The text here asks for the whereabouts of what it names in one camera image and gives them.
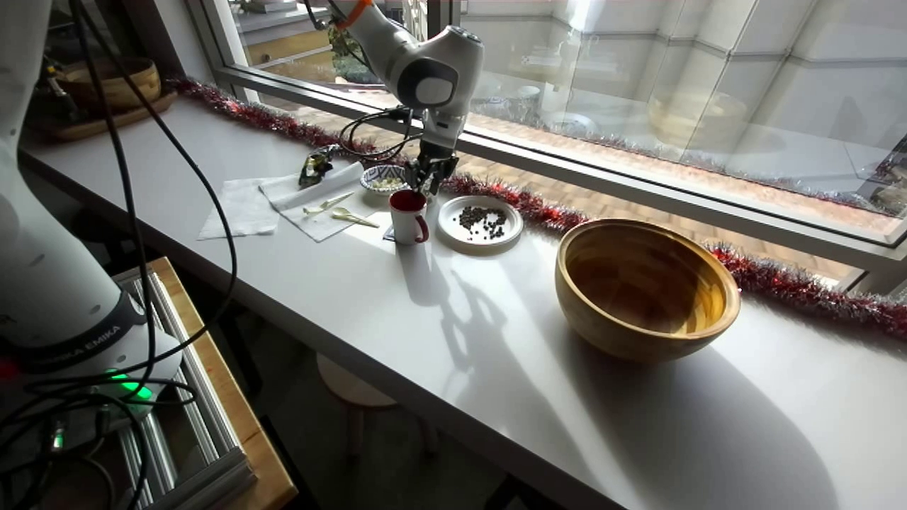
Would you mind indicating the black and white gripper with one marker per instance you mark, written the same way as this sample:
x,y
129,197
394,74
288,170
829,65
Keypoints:
x,y
439,153

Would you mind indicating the white mug with red interior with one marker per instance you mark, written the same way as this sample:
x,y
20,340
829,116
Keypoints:
x,y
407,223

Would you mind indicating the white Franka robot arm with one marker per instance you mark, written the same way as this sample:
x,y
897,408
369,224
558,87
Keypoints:
x,y
430,80

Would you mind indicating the blue patterned bowl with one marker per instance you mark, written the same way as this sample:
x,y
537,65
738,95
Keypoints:
x,y
384,183

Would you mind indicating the white food pieces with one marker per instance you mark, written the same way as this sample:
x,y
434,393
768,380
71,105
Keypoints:
x,y
384,177

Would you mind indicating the dark beans pile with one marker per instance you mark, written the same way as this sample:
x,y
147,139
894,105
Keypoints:
x,y
483,223

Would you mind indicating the white round plate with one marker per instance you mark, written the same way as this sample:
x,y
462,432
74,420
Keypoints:
x,y
472,241

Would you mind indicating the pale plastic spoon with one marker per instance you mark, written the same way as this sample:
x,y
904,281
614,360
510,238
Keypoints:
x,y
356,218

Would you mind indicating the pale plastic fork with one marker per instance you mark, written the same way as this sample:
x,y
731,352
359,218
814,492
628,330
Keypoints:
x,y
327,206

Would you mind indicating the black and yellow snack bag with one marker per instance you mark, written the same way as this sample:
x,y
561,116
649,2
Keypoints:
x,y
316,167

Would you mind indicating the white paper napkin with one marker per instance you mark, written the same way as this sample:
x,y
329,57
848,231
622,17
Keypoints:
x,y
322,227

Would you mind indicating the white paper sheet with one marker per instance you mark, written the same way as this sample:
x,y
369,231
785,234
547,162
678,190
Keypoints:
x,y
241,213

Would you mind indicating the round stool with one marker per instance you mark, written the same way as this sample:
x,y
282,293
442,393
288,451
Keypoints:
x,y
356,386

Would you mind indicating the large wooden bowl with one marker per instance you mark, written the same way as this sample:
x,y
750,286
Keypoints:
x,y
642,301

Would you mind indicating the wood-edged metal cart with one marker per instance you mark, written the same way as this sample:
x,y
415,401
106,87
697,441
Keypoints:
x,y
235,415

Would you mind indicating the woven basket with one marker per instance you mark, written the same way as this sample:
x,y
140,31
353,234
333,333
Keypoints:
x,y
122,89

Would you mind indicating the red tinsel garland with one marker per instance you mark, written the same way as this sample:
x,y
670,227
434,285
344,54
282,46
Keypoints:
x,y
812,293

